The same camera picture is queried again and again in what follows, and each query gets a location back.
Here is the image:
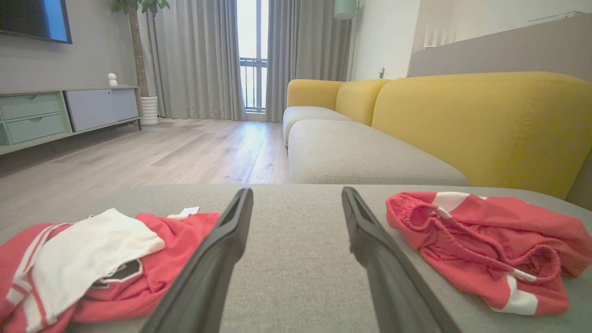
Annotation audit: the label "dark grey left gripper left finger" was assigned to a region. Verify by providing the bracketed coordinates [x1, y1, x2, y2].
[141, 187, 254, 333]

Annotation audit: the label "glass balcony door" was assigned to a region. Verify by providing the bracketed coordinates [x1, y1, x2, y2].
[237, 0, 269, 114]

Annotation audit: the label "grey upholstered partition panel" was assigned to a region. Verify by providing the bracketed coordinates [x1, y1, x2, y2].
[409, 14, 592, 84]

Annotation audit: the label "white ribbed plant pot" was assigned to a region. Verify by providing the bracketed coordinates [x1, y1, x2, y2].
[140, 96, 160, 126]

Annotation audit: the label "tall green potted tree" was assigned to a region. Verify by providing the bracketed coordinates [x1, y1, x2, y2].
[111, 0, 171, 98]

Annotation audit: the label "black flat screen television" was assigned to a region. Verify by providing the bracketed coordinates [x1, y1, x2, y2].
[0, 0, 73, 45]

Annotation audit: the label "white slatted rack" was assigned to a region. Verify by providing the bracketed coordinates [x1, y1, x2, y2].
[423, 24, 458, 49]

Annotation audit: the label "red and white sports jersey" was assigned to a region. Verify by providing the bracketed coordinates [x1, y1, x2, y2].
[0, 207, 221, 333]

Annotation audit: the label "grey and mint TV cabinet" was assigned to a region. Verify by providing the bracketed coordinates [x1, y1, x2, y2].
[0, 85, 142, 156]

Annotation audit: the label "grey fabric ottoman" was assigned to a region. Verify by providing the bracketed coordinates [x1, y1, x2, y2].
[0, 184, 592, 333]

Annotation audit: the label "yellow and grey sofa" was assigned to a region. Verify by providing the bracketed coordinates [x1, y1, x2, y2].
[282, 72, 592, 200]

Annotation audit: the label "red shorts with white stripes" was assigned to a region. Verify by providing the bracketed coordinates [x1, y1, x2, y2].
[385, 191, 592, 317]

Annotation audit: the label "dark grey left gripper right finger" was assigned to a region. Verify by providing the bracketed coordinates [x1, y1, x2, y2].
[341, 186, 463, 333]

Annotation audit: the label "grey curtain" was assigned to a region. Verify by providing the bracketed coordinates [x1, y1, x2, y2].
[265, 0, 354, 123]
[147, 0, 247, 122]

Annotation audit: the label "mint shade floor lamp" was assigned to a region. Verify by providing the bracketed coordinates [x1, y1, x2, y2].
[333, 0, 360, 81]

